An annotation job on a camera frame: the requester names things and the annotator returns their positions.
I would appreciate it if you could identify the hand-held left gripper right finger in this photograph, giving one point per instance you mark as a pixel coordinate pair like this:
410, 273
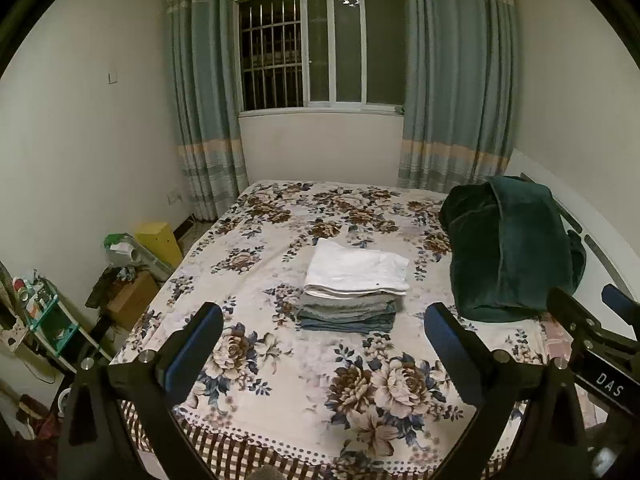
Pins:
452, 355

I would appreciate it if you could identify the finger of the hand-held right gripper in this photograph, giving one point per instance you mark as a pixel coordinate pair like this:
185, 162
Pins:
622, 305
580, 325

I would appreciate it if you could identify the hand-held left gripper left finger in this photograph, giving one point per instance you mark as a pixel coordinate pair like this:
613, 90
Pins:
192, 355

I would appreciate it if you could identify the white pants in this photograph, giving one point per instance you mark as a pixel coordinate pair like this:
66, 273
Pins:
355, 267

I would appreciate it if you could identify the pink checked sheet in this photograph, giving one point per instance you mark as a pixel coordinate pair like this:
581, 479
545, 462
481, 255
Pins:
557, 340

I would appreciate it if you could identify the cardboard box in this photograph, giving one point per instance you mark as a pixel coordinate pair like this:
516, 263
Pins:
132, 302

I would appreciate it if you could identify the dark green blanket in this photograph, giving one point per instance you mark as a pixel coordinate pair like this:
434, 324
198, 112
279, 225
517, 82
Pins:
510, 250

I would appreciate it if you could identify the floral bed sheet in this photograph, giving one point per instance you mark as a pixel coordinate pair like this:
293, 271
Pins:
300, 385

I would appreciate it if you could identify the stack of folded jeans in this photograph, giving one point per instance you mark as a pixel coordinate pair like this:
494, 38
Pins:
345, 322

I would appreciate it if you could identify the yellow box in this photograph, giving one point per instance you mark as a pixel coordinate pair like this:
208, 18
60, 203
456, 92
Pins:
157, 242

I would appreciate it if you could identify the grey fleece folded garment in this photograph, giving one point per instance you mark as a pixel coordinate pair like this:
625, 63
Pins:
345, 302

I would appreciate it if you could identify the green and white plastic bag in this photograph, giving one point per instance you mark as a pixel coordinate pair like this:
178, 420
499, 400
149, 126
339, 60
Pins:
125, 250

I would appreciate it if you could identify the green storage shelf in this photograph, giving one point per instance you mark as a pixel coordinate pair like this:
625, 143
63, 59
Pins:
55, 325

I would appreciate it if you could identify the red cloth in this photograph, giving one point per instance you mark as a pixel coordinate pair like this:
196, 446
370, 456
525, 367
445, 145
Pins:
40, 420

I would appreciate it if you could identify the white headboard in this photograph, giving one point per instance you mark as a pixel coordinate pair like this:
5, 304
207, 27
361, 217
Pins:
525, 165

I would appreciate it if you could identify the teal striped curtain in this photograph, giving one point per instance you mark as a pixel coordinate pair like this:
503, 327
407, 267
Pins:
455, 75
205, 85

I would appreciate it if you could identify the white framed window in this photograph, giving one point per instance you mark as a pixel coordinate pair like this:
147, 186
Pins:
320, 45

